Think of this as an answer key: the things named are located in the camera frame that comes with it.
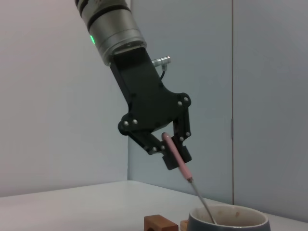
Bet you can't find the pink handled metal spoon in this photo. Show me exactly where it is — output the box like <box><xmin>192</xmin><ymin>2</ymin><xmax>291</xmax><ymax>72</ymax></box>
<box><xmin>161</xmin><ymin>132</ymin><xmax>218</xmax><ymax>225</ymax></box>

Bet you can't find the dark brown wooden block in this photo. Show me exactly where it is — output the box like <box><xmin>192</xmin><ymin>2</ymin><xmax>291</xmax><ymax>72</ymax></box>
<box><xmin>143</xmin><ymin>215</ymin><xmax>179</xmax><ymax>231</ymax></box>

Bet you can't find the grey ceramic mug with coffee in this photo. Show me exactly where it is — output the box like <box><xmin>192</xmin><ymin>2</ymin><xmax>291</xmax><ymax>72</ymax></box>
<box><xmin>187</xmin><ymin>204</ymin><xmax>271</xmax><ymax>231</ymax></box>

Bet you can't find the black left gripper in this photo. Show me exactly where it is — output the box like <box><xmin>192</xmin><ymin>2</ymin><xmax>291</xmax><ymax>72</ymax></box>
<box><xmin>109</xmin><ymin>46</ymin><xmax>193</xmax><ymax>171</ymax></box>

